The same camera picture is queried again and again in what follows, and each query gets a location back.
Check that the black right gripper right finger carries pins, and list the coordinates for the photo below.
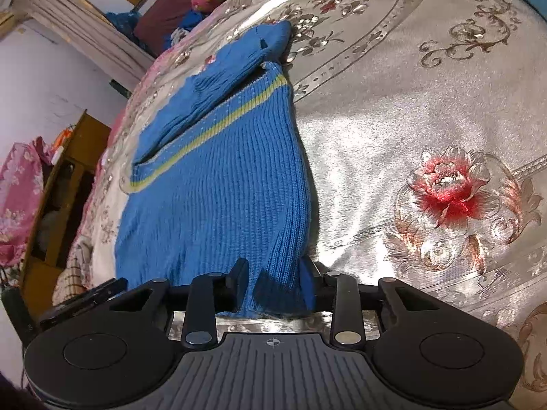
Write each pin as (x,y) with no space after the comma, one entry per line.
(311,281)

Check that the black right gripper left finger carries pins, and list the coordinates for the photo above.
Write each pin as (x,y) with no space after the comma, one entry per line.
(237,281)

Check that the wooden desk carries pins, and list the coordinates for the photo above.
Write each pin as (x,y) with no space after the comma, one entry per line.
(66,190)

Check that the beige left curtain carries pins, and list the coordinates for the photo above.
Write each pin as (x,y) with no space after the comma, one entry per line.
(86,28)

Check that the pink floral cloth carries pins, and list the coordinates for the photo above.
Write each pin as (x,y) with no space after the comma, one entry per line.
(21,191)

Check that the maroon bed sheet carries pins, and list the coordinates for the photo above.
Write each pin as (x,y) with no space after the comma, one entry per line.
(156,25)

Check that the checkered cloth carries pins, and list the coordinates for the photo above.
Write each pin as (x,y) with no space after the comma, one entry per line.
(74,279)

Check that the silver pink floral bedspread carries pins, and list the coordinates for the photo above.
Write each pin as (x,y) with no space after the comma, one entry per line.
(424,127)

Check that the orange object on desk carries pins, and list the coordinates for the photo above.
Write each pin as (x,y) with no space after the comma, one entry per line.
(62,140)

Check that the blue white crumpled garment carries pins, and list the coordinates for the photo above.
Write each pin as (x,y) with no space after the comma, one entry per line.
(187,24)

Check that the blue plastic bag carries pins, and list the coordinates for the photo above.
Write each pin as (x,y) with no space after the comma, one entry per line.
(125,23)

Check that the blue knitted sweater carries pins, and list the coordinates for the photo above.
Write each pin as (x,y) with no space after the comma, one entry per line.
(219,175)

